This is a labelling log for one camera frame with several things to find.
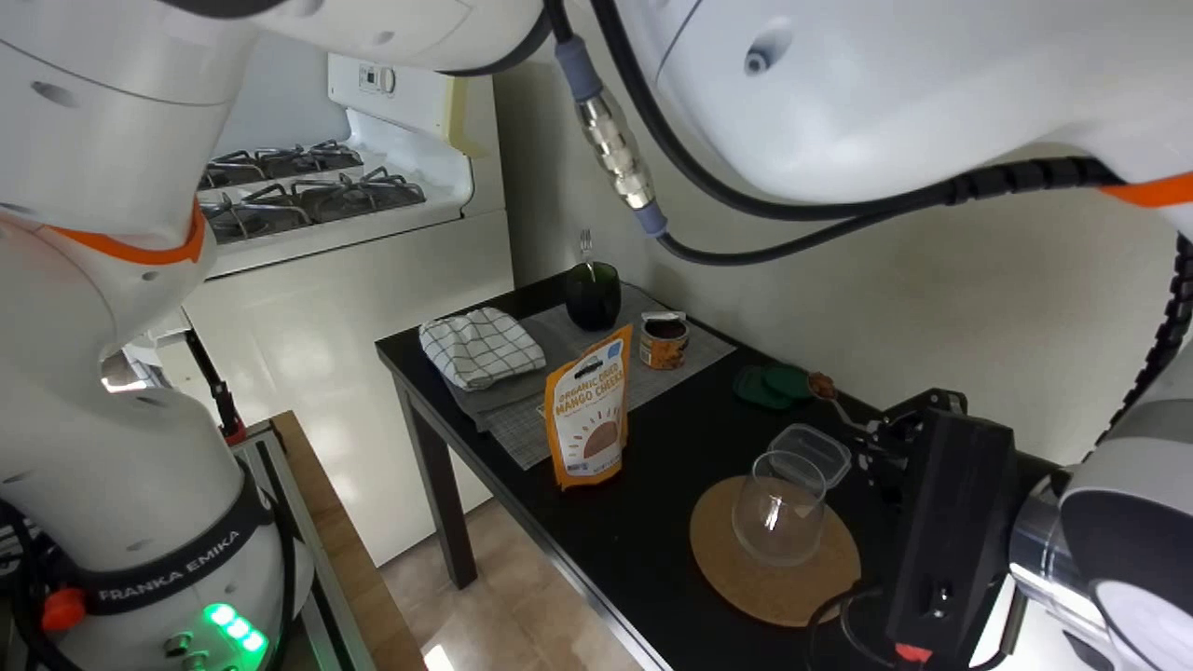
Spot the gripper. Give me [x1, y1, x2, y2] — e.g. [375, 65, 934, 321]
[856, 388, 970, 523]

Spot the clear glass jar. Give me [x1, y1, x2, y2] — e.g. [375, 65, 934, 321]
[732, 449, 830, 568]

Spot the coffee powder can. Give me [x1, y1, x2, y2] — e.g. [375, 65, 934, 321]
[638, 310, 692, 372]

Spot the clear plastic lid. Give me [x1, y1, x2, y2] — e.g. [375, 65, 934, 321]
[768, 423, 854, 492]

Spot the round cork mat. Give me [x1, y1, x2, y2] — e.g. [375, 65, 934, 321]
[689, 474, 862, 628]

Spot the grey woven placemat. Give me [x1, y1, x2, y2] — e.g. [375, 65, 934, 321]
[480, 283, 738, 472]

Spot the orange snack pouch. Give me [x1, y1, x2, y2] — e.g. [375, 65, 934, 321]
[543, 323, 634, 491]

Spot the dark green cup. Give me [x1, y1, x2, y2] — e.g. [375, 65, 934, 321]
[564, 261, 624, 333]

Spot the grey cloth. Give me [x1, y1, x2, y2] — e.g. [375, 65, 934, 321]
[445, 369, 553, 435]

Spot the white checkered cloth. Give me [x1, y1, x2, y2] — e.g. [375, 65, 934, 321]
[418, 308, 548, 392]

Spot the white gas stove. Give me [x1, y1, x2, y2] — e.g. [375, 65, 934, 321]
[154, 51, 515, 568]

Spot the black and red clamp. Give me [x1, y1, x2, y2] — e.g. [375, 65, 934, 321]
[183, 328, 251, 446]

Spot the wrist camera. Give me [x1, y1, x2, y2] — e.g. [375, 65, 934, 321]
[884, 408, 1019, 664]

